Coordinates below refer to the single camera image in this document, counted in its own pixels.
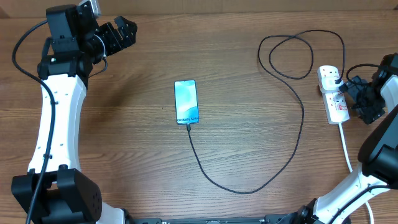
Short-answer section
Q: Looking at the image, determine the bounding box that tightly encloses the black USB charging cable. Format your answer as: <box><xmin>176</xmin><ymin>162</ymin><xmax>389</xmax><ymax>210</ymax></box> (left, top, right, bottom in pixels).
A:
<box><xmin>185</xmin><ymin>29</ymin><xmax>346</xmax><ymax>195</ymax></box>

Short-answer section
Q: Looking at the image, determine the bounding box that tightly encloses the blue Galaxy smartphone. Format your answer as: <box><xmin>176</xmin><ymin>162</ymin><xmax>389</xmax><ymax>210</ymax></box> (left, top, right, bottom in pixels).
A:
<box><xmin>174</xmin><ymin>80</ymin><xmax>200</xmax><ymax>125</ymax></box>

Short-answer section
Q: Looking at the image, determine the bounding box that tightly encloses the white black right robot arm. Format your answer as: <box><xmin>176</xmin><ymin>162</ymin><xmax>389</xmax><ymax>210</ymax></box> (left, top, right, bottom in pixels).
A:
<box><xmin>279</xmin><ymin>54</ymin><xmax>397</xmax><ymax>223</ymax></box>

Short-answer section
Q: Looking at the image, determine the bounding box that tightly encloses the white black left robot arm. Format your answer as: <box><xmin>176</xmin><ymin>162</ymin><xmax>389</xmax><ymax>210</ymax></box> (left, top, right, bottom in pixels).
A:
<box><xmin>11</xmin><ymin>1</ymin><xmax>137</xmax><ymax>223</ymax></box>

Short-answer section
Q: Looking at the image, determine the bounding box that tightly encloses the white charger plug adapter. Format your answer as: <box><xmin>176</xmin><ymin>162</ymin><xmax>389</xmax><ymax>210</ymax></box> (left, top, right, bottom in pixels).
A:
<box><xmin>319</xmin><ymin>77</ymin><xmax>343</xmax><ymax>94</ymax></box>

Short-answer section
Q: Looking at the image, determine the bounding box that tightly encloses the white power strip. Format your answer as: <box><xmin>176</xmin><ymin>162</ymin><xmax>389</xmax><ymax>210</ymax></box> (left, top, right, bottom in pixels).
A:
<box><xmin>317</xmin><ymin>65</ymin><xmax>349</xmax><ymax>124</ymax></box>

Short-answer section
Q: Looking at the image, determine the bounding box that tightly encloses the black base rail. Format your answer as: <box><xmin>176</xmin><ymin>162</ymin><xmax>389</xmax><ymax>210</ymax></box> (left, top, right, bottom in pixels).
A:
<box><xmin>126</xmin><ymin>212</ymin><xmax>305</xmax><ymax>224</ymax></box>

